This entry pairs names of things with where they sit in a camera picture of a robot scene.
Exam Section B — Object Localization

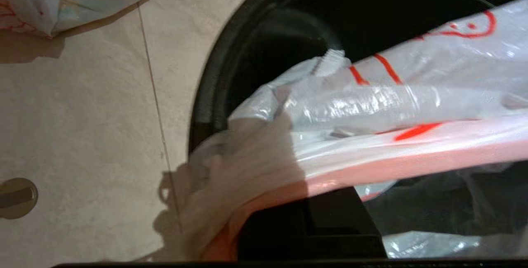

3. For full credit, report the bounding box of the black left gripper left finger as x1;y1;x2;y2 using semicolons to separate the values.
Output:
238;200;306;260

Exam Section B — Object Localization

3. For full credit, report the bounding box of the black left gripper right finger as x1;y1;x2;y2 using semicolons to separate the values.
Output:
306;186;387;260

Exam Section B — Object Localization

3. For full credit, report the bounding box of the white red-printed trash bag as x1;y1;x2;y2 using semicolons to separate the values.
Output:
0;0;180;38
179;0;528;260

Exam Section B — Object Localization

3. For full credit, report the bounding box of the black round trash bin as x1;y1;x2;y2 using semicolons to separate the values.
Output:
188;0;528;157

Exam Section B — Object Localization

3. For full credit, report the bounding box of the small grey round floor disc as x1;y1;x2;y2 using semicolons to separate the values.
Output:
0;177;38;220

